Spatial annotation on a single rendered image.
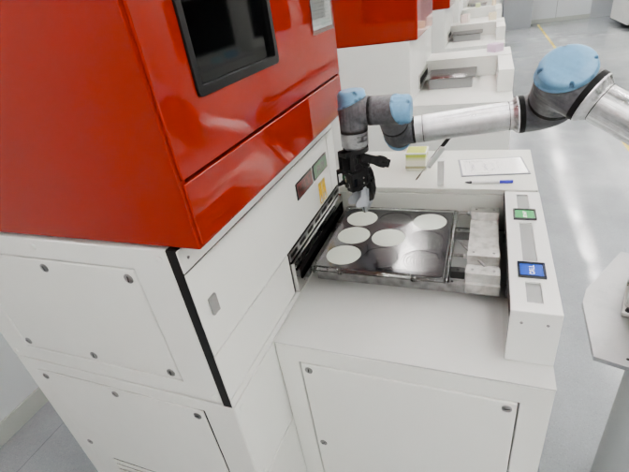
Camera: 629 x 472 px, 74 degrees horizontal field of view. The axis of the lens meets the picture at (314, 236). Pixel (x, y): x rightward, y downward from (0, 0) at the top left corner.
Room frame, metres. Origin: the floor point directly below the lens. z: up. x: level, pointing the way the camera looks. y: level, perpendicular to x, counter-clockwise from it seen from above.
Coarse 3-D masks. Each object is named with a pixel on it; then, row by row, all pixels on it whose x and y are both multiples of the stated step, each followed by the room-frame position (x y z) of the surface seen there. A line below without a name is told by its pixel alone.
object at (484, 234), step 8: (472, 224) 1.08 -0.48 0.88; (480, 224) 1.07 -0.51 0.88; (488, 224) 1.07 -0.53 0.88; (496, 224) 1.06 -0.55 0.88; (472, 232) 1.04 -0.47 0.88; (480, 232) 1.03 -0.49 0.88; (488, 232) 1.02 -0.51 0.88; (496, 232) 1.01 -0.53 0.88; (472, 240) 1.00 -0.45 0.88; (480, 240) 0.99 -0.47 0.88; (488, 240) 0.98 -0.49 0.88; (496, 240) 0.98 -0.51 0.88; (472, 248) 0.95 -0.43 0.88; (480, 248) 0.95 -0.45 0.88; (488, 248) 0.94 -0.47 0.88; (496, 248) 0.94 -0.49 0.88; (472, 264) 0.88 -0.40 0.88; (464, 288) 0.81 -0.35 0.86; (472, 288) 0.80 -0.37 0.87; (480, 288) 0.79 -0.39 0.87; (488, 288) 0.79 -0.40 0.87; (496, 288) 0.78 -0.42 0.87
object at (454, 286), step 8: (320, 272) 1.01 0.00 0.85; (328, 272) 1.00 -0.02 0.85; (344, 280) 0.98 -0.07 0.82; (352, 280) 0.97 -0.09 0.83; (360, 280) 0.96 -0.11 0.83; (368, 280) 0.95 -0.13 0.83; (376, 280) 0.94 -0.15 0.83; (384, 280) 0.93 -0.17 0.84; (392, 280) 0.92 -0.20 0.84; (400, 280) 0.91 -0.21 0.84; (408, 280) 0.90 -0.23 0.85; (456, 280) 0.86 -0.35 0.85; (464, 280) 0.86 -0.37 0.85; (424, 288) 0.88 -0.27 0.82; (432, 288) 0.87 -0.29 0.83; (440, 288) 0.87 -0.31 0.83; (448, 288) 0.86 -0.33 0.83; (456, 288) 0.85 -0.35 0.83; (496, 296) 0.81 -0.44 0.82
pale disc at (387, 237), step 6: (378, 234) 1.08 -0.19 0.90; (384, 234) 1.07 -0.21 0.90; (390, 234) 1.07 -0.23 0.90; (396, 234) 1.06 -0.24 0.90; (402, 234) 1.06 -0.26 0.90; (372, 240) 1.05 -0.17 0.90; (378, 240) 1.05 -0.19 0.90; (384, 240) 1.04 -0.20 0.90; (390, 240) 1.04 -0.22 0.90; (396, 240) 1.03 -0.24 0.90; (402, 240) 1.02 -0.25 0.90
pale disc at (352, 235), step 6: (348, 228) 1.15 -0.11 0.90; (354, 228) 1.14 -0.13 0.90; (360, 228) 1.13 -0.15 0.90; (342, 234) 1.11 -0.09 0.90; (348, 234) 1.11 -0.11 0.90; (354, 234) 1.10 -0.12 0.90; (360, 234) 1.09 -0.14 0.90; (366, 234) 1.09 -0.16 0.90; (342, 240) 1.08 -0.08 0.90; (348, 240) 1.07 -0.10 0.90; (354, 240) 1.07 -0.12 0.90; (360, 240) 1.06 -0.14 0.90
